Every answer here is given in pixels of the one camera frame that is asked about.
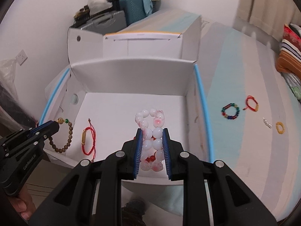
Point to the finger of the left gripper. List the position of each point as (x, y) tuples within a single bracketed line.
[(45, 125)]

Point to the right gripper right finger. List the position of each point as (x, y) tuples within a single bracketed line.
[(213, 193)]

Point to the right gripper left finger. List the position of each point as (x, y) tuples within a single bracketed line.
[(91, 193)]

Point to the red cord bracelet gold tube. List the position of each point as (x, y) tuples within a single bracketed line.
[(88, 142)]

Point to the person's left hand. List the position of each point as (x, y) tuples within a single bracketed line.
[(23, 204)]

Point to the clear plastic bag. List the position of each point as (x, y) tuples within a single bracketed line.
[(8, 68)]

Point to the white cardboard box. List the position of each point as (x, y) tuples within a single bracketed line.
[(152, 64)]

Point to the striped bed sheet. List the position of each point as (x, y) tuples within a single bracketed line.
[(254, 119)]

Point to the grey suitcase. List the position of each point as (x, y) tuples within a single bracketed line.
[(110, 22)]

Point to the floral quilt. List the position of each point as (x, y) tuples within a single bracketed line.
[(294, 84)]

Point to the teal suitcase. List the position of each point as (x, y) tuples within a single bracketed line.
[(135, 10)]

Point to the striped orange pillow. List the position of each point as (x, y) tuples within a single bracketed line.
[(289, 57)]

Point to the white wall socket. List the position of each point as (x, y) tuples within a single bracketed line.
[(21, 57)]

